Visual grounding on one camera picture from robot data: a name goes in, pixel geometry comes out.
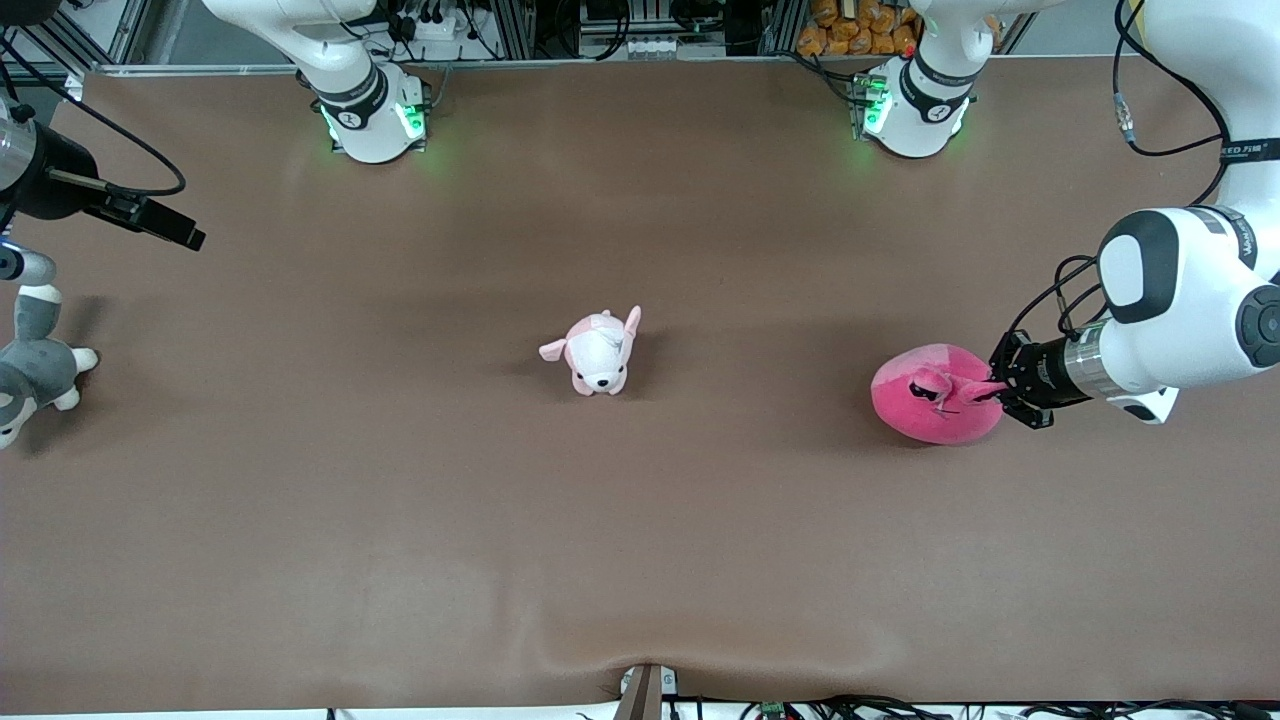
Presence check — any round hot pink plush toy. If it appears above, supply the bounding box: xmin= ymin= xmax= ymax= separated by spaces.
xmin=870 ymin=343 xmax=1006 ymax=447

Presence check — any grey white husky plush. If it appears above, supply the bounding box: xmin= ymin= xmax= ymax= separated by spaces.
xmin=0 ymin=283 xmax=101 ymax=451

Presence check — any white power strip with plugs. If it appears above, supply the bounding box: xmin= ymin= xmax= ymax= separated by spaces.
xmin=395 ymin=5 xmax=481 ymax=46

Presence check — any brown table mat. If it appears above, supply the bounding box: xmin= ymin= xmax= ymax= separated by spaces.
xmin=0 ymin=55 xmax=1280 ymax=716

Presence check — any pale pink white plush dog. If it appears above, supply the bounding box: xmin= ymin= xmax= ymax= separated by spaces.
xmin=539 ymin=305 xmax=643 ymax=398

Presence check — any long white socket strip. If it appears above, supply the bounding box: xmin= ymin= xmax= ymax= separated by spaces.
xmin=578 ymin=35 xmax=693 ymax=61

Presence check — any aluminium frame profile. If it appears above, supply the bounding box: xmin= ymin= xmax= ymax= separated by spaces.
xmin=0 ymin=0 xmax=153 ymax=73

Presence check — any black cable bundle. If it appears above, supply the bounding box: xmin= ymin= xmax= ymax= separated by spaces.
xmin=740 ymin=693 xmax=1280 ymax=720

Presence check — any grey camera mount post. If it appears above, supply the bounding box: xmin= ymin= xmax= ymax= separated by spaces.
xmin=612 ymin=662 xmax=679 ymax=720

